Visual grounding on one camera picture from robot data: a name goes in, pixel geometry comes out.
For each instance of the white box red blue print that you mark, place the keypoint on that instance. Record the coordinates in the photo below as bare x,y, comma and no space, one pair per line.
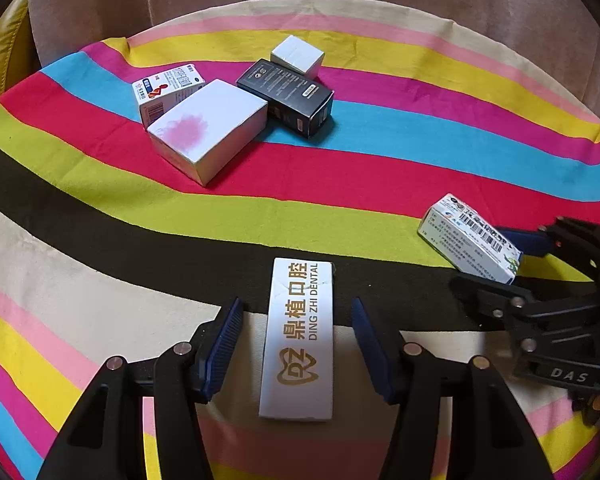
158,93

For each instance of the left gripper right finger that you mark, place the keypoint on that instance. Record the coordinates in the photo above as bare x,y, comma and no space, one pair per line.
491,437

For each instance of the striped colourful cloth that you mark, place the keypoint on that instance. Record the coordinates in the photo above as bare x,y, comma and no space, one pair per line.
105,248

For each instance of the white Ding Zhi Dental box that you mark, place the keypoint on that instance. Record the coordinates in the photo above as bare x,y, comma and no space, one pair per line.
297,381

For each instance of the white box pink stain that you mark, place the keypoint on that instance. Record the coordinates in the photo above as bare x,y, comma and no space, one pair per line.
204,132

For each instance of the small white box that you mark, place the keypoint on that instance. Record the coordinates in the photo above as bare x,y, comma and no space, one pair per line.
299,56

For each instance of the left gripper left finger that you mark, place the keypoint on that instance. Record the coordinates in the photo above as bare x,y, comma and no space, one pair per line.
102,438

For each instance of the black box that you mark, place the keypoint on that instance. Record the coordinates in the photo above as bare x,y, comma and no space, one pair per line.
297,102

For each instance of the white barcode medicine box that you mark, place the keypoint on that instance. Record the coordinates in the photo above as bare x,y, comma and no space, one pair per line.
458,233

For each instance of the yellow leather armchair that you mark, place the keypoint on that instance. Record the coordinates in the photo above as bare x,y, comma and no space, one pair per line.
18,54

